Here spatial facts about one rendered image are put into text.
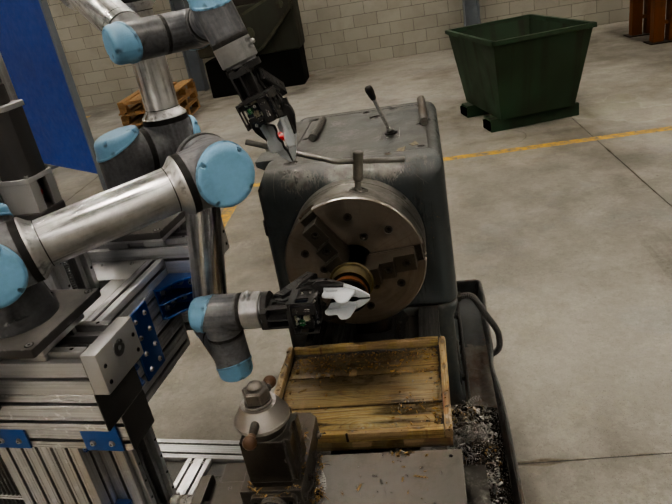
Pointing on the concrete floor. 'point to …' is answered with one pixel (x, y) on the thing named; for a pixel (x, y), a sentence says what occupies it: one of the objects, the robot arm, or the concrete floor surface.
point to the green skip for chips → (521, 68)
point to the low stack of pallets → (144, 108)
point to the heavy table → (654, 25)
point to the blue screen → (46, 86)
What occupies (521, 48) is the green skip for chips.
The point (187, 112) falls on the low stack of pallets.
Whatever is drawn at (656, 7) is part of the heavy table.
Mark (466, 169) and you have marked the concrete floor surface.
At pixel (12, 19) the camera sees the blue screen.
